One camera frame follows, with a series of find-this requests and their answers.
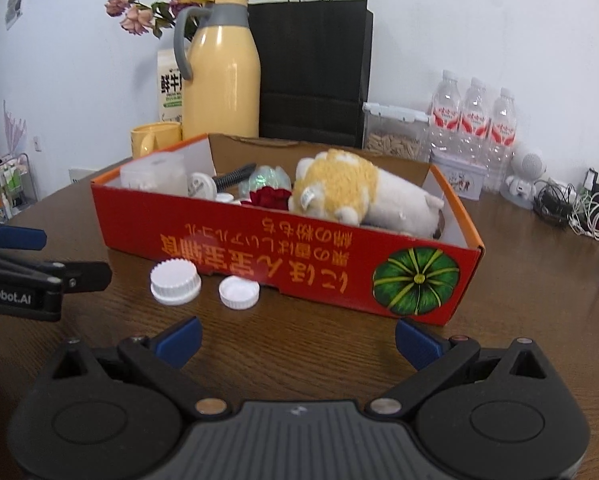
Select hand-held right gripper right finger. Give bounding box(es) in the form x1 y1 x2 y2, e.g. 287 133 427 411
368 317 556 418

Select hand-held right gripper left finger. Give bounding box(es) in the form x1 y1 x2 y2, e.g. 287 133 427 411
43 316 231 418

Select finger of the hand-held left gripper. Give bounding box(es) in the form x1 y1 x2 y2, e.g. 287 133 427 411
29 260 113 294
0 224 48 262

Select ridged white bottle cap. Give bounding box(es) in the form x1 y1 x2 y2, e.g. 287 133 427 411
148 257 202 306

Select red cardboard box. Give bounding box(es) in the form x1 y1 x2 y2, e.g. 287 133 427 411
90 132 485 327

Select yellow and white plush toy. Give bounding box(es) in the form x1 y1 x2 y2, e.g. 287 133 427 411
287 148 446 237

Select red artificial rose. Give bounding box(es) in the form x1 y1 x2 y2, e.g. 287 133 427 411
248 185 293 210

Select flat white bottle cap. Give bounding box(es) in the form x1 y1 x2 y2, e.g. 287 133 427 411
218 277 261 310

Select translucent white plastic jar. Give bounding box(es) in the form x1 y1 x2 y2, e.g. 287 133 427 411
120 152 188 194

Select white round plug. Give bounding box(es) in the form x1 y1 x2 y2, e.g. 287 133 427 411
188 170 219 200

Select yellow mug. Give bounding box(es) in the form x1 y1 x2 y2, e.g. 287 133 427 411
130 121 183 160

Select white printed tin box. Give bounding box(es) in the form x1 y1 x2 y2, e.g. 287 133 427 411
431 152 485 202

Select iridescent white pouch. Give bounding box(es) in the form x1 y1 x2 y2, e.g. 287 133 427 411
238 164 291 202

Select white robot figure speaker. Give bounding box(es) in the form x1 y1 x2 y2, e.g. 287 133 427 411
499 147 548 209

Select white milk carton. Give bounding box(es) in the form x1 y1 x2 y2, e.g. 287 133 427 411
156 48 188 124

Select clear container of seeds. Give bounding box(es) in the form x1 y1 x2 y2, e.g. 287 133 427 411
361 102 431 164

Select yellow thermos jug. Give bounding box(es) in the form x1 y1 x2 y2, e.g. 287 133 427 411
172 0 261 142

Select black paper bag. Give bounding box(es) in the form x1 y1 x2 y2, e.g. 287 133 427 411
248 0 375 151

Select purple flower wall sticker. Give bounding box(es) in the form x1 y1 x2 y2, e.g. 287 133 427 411
2 99 28 154

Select black charger with cable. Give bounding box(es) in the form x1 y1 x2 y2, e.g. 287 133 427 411
531 182 573 227

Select white tangled cables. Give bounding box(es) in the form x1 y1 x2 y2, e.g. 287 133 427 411
569 192 599 242

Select wall paper notice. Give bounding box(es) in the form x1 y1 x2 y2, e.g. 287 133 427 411
4 0 28 32

